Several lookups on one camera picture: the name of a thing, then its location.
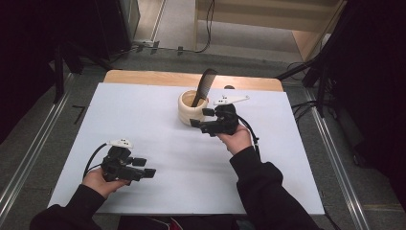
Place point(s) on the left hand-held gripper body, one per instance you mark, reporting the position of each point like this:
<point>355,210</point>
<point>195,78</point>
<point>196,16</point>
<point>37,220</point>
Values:
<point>118,166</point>

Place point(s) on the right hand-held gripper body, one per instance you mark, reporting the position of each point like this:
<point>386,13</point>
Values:
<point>225,119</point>

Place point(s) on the cream cup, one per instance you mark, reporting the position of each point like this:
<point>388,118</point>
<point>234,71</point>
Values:
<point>188,113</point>

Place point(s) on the black comb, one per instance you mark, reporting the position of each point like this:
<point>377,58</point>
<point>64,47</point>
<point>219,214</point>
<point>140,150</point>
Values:
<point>204,83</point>

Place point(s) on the person's right hand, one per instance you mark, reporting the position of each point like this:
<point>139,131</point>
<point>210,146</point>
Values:
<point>239,139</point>

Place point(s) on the person's left hand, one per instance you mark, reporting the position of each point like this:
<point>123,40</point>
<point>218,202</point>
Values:
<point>97,183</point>

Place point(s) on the white board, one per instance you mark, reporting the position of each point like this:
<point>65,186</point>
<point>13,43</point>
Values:
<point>178,159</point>

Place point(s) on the small dark round object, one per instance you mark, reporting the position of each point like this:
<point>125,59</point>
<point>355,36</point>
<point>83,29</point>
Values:
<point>229,87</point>

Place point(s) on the wooden table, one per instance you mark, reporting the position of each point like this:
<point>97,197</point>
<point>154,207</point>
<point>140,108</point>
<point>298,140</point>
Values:
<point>143,78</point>

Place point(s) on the light wooden shelf unit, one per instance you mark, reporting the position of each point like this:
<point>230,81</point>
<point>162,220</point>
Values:
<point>255,19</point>

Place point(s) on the black tripod stand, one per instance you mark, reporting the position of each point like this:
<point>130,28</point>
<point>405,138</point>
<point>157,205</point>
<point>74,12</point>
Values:
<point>320,76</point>
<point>59,76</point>

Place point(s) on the dark cabinet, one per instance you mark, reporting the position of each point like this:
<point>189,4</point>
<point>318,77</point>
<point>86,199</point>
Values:
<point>118,25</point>

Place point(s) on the dark curtain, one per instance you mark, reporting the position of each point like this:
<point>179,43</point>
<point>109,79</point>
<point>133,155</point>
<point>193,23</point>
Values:
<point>25,48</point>
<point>373,80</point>

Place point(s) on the metal floor rail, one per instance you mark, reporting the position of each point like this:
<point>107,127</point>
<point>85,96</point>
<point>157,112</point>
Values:
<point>32,147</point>
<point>338,159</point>

